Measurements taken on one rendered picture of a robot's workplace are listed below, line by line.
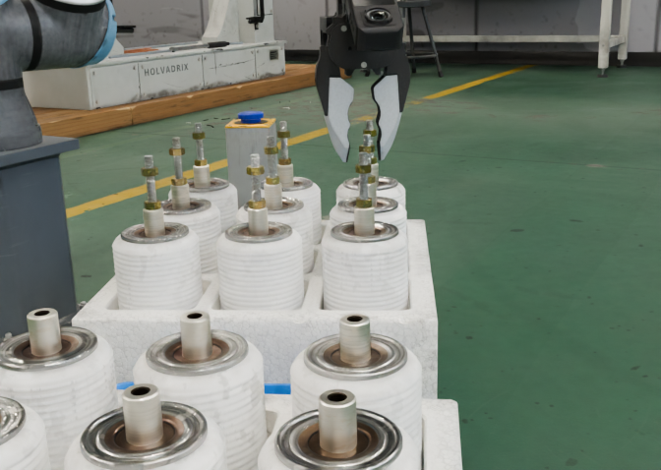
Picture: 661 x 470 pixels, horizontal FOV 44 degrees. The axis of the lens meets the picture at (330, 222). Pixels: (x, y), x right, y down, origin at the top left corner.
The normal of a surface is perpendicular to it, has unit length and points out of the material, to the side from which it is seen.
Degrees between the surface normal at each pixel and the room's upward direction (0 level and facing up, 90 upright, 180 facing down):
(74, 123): 90
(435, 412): 0
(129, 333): 90
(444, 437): 0
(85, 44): 118
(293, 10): 90
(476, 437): 0
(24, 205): 90
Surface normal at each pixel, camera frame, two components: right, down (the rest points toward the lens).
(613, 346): -0.03, -0.96
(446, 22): -0.48, 0.25
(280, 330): -0.07, 0.27
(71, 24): 0.41, 0.63
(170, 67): 0.88, 0.11
